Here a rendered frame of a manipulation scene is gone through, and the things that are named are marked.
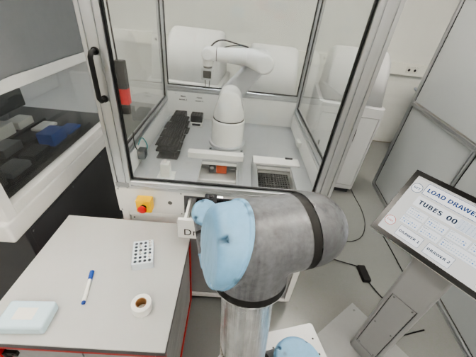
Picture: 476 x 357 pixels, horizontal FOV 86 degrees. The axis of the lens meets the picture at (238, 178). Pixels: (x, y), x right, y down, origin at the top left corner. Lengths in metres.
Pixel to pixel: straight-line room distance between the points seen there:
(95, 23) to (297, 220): 0.92
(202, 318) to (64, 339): 0.98
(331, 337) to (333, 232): 1.64
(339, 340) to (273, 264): 1.68
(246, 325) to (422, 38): 4.38
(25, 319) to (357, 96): 1.37
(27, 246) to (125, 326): 0.68
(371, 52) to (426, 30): 3.53
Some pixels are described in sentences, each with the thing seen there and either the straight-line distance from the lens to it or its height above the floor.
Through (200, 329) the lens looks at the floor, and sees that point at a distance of 1.89.
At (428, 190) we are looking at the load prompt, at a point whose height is 1.15.
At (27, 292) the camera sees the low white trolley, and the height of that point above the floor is 0.76.
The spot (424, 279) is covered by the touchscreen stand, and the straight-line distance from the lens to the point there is 1.44.
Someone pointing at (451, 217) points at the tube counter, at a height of 1.12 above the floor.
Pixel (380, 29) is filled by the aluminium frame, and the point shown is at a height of 1.68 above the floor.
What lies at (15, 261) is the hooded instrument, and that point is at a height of 0.56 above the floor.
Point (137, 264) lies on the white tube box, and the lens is 1.18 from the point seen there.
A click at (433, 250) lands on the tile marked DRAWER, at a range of 1.26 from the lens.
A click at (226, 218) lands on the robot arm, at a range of 0.32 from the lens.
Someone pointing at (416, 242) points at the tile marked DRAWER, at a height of 1.00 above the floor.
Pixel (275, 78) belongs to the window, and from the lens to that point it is 1.01.
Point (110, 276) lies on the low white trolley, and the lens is 1.22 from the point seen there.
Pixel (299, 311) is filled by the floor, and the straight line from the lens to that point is 2.04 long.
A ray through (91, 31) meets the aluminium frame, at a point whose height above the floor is 1.59.
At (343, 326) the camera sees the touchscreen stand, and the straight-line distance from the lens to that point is 2.06.
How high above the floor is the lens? 1.72
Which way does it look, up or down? 35 degrees down
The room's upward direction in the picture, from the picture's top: 6 degrees clockwise
